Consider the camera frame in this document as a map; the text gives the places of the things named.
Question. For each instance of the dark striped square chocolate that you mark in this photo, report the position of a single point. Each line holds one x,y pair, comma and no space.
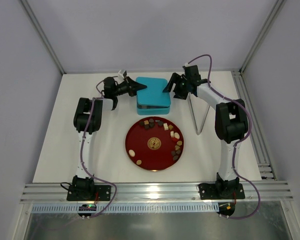
147,126

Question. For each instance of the left frame post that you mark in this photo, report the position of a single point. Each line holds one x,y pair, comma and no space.
29,12

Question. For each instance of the slotted cable duct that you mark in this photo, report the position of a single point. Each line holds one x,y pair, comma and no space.
125,208

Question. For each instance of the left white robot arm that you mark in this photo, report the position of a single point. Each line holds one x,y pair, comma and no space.
87,121

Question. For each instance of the right frame post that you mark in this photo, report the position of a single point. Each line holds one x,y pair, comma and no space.
266,27

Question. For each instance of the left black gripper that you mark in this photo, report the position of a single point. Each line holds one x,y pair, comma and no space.
129,87

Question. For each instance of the metal tongs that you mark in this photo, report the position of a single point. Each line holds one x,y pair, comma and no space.
199,110

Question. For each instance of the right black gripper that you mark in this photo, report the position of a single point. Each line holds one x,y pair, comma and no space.
176,85

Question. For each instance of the left black mount plate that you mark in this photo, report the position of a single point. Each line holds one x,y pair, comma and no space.
91,193

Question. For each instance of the white round swirl chocolate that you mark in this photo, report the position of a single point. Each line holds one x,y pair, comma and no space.
131,153

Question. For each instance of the tan round chocolate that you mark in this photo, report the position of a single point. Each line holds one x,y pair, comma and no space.
139,162

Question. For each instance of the black mount plate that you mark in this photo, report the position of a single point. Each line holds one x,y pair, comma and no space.
91,193
213,191

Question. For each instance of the white block chocolate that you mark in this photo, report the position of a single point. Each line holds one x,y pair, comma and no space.
165,125

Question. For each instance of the right black mount plate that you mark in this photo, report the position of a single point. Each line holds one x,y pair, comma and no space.
213,191

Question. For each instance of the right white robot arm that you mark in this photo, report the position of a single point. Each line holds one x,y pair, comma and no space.
231,127

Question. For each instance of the red round tray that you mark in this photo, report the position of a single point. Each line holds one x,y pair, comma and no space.
154,146

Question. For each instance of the teal tin lid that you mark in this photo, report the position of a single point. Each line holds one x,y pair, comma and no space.
153,94

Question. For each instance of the teal tin box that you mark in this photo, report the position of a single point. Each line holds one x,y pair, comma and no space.
144,110

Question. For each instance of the frame post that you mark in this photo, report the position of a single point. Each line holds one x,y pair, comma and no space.
29,12
266,27

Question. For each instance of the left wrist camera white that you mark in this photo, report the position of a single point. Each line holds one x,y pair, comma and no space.
122,74

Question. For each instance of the aluminium rail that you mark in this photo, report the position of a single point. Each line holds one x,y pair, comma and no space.
160,192

